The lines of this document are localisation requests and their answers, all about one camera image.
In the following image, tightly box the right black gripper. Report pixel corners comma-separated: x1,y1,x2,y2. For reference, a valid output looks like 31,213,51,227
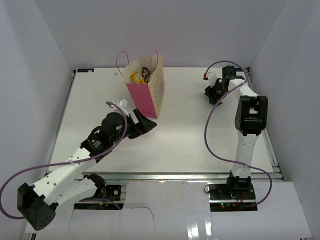
206,80,230,105

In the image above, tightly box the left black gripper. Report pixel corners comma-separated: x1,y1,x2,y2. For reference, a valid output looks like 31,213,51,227
111,108,157,145

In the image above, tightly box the yellow M&M packet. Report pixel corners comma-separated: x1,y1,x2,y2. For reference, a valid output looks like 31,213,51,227
130,72,145,84

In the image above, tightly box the pink paper gift bag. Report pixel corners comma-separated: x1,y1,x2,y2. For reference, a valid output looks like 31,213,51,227
119,50,165,119

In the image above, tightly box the purple candy packet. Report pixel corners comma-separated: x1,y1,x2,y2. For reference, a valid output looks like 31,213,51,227
141,67,151,83

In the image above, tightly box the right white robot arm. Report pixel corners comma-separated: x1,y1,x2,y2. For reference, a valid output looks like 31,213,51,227
203,66,268,203

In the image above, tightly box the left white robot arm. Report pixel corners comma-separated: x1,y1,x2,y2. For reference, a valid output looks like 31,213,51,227
17,108,157,231

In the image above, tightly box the blue label sticker left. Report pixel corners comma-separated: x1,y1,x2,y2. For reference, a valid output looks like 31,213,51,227
76,68,95,73

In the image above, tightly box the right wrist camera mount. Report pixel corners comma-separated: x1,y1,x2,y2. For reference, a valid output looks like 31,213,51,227
203,72,218,88

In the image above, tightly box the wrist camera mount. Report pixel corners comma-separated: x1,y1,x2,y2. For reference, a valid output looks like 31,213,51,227
109,98,129,116
203,72,218,88

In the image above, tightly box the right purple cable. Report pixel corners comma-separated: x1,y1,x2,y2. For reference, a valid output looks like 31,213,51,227
203,59,273,207

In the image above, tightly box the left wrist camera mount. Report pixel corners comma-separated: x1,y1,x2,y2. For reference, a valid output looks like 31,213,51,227
109,98,129,116

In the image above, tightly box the aluminium front rail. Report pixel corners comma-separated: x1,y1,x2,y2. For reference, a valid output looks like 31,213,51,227
44,171,283,183

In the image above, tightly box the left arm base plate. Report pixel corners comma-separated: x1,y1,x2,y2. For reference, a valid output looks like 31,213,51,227
96,185,122,201

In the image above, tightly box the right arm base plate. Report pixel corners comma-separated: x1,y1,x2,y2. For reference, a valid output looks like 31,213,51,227
204,183,256,202

